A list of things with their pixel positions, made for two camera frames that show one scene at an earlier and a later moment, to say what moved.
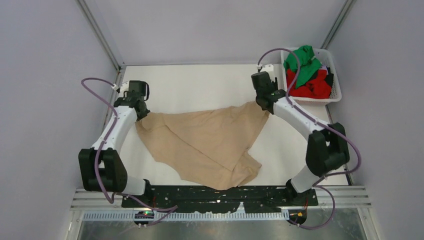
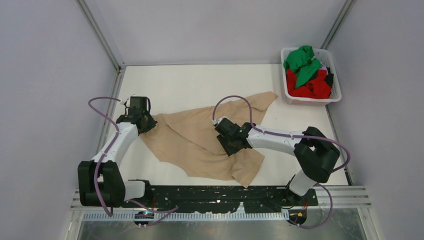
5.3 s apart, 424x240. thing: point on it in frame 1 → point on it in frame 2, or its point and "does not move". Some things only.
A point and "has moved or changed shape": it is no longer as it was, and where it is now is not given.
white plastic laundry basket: (326, 58) does not move
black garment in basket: (329, 78) does not move
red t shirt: (320, 88) does not move
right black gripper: (276, 84) → (230, 151)
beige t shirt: (208, 147) has moved or changed shape
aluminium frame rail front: (347, 197) does not move
